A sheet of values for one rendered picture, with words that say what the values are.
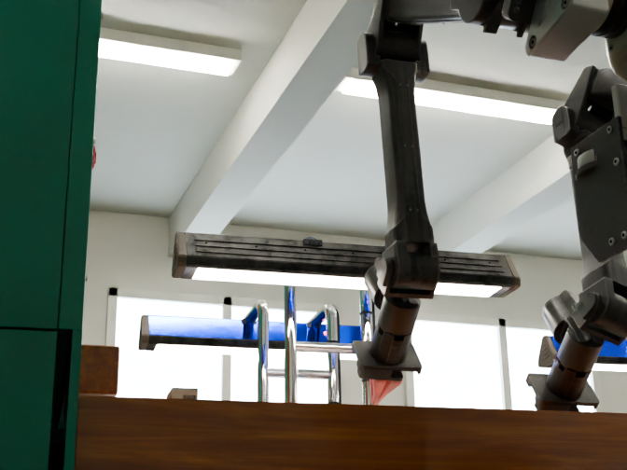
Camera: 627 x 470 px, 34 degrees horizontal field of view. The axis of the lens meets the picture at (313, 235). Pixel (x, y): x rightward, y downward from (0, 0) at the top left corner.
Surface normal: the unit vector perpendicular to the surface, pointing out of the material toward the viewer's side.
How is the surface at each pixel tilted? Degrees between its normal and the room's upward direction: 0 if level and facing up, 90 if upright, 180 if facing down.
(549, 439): 90
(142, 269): 90
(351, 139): 180
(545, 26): 90
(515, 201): 90
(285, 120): 180
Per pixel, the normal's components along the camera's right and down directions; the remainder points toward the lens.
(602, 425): 0.25, -0.32
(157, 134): 0.01, 0.94
